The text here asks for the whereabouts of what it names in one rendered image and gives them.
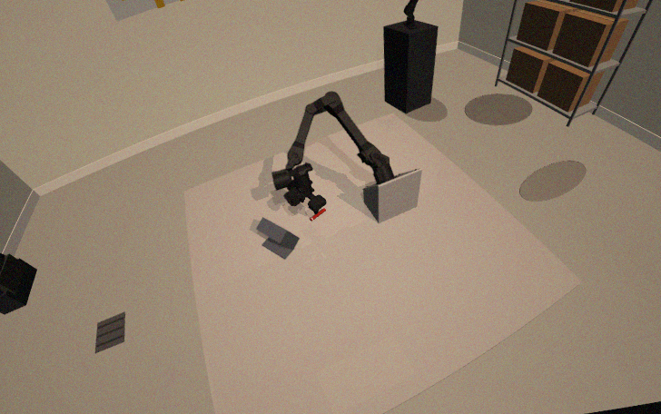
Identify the red peg with white band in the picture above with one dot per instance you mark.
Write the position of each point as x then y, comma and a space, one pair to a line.
318, 214

